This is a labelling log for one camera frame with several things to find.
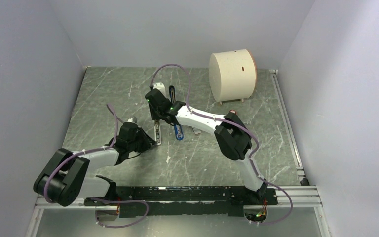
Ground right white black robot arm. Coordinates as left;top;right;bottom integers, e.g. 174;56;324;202
145;88;267;204

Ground cream cylindrical drum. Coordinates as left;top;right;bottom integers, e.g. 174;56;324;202
209;49;257;104

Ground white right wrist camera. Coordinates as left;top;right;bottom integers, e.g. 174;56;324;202
153;82;166;97

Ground beige white small stapler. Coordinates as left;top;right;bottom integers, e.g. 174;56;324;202
154;120;162;146

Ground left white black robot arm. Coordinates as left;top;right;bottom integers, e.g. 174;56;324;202
33;122;156;207

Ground aluminium rail frame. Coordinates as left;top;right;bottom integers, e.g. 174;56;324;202
27;67;328;237

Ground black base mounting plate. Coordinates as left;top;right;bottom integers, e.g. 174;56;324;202
84;185;278;218

